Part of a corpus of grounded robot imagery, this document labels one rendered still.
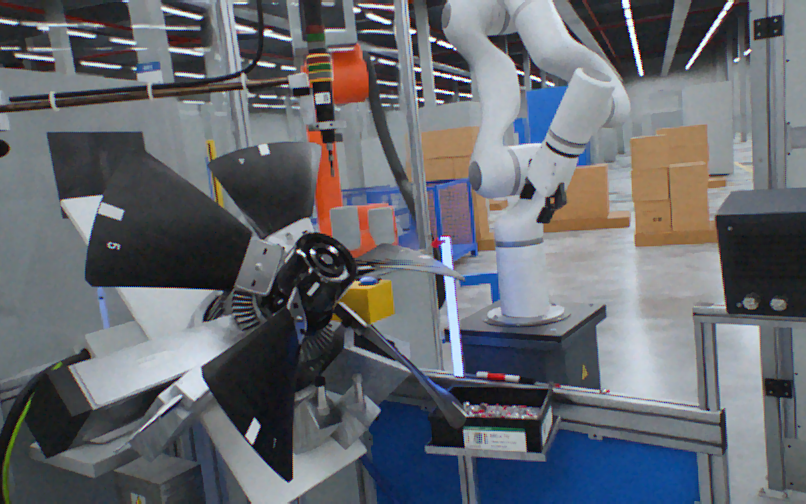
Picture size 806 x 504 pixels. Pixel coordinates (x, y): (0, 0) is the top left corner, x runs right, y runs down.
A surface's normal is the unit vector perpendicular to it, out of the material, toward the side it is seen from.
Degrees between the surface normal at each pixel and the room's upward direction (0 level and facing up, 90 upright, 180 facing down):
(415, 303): 90
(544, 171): 78
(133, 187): 73
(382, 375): 125
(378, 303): 90
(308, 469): 50
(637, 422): 90
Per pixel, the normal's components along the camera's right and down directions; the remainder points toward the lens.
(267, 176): -0.07, -0.61
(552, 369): 0.18, 0.12
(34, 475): 0.80, 0.00
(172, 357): 0.55, -0.63
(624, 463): -0.59, 0.18
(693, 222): -0.31, 0.17
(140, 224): 0.52, -0.11
